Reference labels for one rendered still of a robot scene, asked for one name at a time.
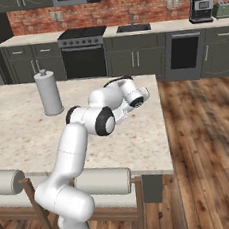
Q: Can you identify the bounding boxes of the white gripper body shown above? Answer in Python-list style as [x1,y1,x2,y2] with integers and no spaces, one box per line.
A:
[112,101,138,125]

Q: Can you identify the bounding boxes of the dark green base cupboards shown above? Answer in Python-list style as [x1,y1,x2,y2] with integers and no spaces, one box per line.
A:
[194,25,229,81]
[0,39,68,89]
[102,29,173,87]

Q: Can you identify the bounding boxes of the black and grey oven with hob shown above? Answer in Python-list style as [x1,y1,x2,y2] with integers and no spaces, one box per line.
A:
[56,24,113,82]

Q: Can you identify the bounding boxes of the wooden chair with cream cushion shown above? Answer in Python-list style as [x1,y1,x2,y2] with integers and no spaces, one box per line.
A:
[71,161,149,229]
[0,163,57,229]

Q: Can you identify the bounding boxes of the grey paper towel roll holder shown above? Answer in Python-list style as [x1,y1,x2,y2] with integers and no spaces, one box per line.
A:
[32,66,66,118]

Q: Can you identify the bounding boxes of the grey dishwasher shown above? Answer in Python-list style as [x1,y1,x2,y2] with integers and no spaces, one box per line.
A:
[159,27,213,84]

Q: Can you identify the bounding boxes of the black sink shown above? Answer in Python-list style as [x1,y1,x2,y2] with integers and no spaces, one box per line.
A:
[114,21,152,36]

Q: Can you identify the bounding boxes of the grey tap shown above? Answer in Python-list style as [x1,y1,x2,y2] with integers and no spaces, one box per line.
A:
[128,11,138,27]

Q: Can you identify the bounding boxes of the black and silver coffee machine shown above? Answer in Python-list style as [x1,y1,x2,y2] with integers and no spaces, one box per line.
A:
[186,0,218,25]

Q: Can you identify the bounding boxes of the green toaster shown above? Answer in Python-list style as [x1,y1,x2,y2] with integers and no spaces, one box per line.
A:
[211,1,229,21]

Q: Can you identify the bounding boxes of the dark green wall cupboards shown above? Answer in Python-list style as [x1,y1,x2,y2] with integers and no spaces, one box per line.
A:
[0,0,55,14]

